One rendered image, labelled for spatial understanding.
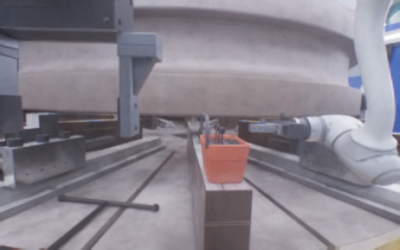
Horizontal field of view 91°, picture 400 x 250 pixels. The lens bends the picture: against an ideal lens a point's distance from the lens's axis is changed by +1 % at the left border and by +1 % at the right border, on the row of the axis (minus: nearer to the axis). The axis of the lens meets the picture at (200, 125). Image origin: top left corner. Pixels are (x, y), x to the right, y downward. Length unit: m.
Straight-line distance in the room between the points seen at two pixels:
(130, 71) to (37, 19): 0.09
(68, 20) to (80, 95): 1.35
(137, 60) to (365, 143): 0.62
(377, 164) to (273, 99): 0.90
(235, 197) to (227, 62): 1.06
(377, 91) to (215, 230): 0.57
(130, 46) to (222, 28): 1.35
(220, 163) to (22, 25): 0.51
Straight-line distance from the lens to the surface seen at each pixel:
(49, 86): 1.79
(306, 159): 1.74
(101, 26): 0.22
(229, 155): 0.60
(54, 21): 0.24
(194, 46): 1.48
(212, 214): 0.63
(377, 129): 0.69
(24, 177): 1.46
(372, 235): 1.39
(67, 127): 2.66
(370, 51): 0.69
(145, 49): 0.21
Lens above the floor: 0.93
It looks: 6 degrees down
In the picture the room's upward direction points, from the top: 2 degrees clockwise
